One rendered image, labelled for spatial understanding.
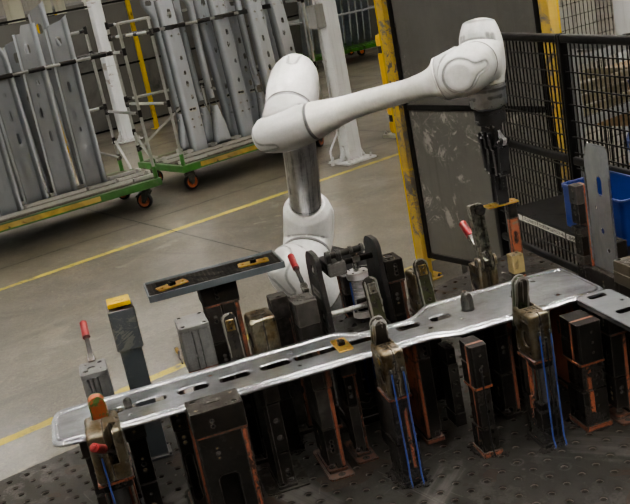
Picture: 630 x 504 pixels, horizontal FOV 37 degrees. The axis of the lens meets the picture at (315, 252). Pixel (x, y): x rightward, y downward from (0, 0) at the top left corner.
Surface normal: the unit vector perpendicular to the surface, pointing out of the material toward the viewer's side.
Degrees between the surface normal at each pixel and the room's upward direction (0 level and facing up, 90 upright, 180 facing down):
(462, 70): 89
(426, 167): 90
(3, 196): 86
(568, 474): 0
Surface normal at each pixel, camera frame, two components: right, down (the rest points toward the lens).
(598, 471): -0.18, -0.94
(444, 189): -0.81, 0.31
